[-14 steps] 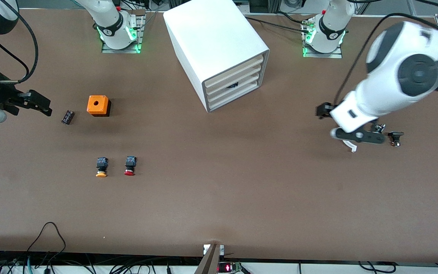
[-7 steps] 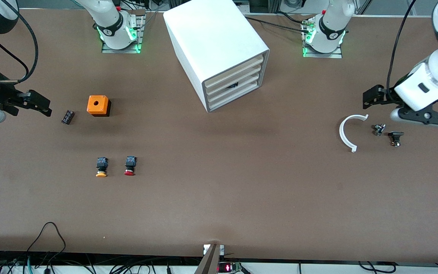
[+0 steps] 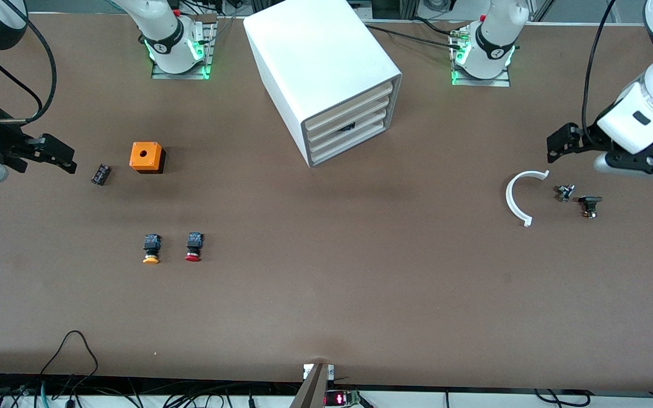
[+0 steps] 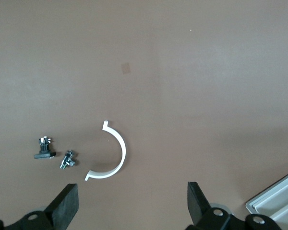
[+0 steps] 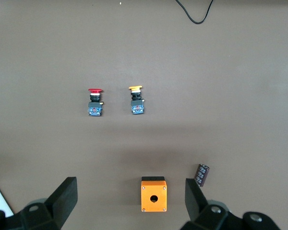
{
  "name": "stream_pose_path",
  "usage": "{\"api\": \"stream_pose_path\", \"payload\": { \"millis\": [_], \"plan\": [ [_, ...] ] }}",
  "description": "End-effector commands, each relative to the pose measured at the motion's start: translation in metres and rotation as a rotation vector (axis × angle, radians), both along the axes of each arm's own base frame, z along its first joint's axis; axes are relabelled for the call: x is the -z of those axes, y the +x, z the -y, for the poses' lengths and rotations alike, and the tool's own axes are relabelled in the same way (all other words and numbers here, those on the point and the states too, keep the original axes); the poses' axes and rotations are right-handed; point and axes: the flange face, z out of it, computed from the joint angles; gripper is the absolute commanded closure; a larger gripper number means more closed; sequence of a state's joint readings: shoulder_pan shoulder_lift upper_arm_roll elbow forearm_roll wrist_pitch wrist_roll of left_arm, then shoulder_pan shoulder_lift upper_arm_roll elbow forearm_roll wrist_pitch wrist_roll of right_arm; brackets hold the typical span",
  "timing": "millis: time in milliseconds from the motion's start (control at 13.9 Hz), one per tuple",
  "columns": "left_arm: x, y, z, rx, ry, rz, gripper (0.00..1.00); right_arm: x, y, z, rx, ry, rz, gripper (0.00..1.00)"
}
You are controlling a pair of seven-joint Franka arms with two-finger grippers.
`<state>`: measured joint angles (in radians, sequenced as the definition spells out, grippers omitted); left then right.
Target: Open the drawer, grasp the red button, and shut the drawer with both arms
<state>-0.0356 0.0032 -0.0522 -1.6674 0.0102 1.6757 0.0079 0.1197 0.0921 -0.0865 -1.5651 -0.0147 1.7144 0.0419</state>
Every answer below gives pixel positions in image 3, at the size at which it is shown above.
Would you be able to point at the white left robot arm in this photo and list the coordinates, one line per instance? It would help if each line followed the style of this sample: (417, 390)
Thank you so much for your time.
(644, 119)

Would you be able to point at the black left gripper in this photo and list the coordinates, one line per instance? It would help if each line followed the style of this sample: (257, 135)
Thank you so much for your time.
(592, 142)

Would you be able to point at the orange box with hole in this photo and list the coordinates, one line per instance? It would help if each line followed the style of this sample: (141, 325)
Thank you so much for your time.
(145, 156)

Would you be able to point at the white curved plastic arc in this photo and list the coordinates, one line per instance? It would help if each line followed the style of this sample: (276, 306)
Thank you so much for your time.
(509, 195)

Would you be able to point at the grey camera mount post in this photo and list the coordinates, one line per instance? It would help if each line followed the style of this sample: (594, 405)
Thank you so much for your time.
(312, 391)

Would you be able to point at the yellow push button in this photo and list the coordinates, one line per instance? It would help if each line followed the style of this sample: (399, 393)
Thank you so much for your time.
(152, 246)

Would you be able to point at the small black contact block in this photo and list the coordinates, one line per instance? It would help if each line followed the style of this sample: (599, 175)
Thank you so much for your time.
(101, 174)

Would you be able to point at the small black knob part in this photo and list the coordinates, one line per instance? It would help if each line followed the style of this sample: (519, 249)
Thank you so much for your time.
(590, 201)

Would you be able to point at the small grey metal part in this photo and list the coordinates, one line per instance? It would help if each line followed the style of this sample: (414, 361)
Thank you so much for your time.
(564, 192)

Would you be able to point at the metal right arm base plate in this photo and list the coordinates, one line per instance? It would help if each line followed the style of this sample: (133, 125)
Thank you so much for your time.
(179, 75)

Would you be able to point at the red push button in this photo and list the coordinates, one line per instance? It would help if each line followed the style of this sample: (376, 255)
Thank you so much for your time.
(194, 246)

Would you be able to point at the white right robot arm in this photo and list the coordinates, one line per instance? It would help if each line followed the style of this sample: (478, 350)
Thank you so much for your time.
(165, 34)

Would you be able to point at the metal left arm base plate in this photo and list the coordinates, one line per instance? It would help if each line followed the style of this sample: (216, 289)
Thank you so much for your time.
(485, 83)

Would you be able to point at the device with red display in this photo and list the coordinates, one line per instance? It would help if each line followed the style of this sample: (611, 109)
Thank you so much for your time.
(340, 399)

